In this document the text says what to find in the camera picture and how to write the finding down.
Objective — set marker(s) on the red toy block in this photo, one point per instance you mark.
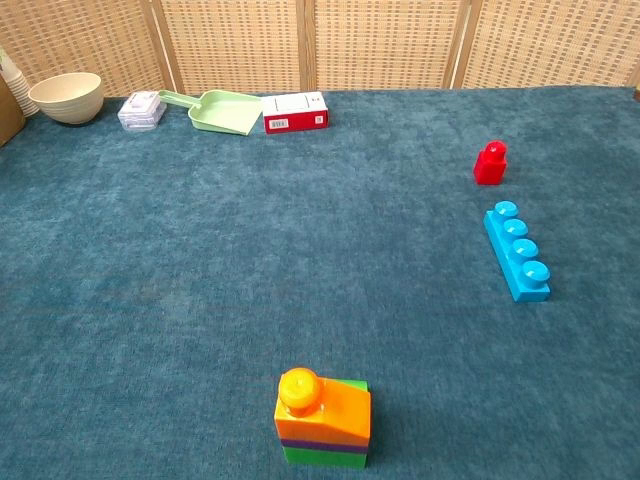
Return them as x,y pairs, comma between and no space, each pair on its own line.
490,167

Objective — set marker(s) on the long blue four-stud block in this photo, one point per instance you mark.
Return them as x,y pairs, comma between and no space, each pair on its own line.
517,270

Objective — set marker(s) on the paper cups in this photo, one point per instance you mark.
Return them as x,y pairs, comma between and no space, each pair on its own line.
21,90

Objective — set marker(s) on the blue table cloth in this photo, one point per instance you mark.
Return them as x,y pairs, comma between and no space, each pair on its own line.
250,250

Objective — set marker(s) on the red and white carton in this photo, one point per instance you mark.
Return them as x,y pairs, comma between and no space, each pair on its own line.
295,112

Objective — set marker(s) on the light green dustpan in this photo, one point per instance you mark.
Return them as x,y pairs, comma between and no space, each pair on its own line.
225,112

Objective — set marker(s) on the orange sloped toy block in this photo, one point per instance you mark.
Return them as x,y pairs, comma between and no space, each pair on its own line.
340,415

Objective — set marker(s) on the thin purple toy block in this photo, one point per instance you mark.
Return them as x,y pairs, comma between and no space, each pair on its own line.
325,446

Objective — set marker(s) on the woven bamboo folding screen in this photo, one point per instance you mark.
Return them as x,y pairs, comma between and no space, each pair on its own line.
385,40

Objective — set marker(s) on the green toy block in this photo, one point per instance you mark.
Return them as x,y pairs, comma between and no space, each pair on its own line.
325,458

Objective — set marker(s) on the clear plastic box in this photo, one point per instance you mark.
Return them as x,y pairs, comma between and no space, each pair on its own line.
141,114

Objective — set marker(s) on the beige ceramic bowl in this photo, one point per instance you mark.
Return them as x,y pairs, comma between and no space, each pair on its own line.
65,106

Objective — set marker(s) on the brown cardboard box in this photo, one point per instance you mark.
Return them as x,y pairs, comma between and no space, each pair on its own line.
7,120

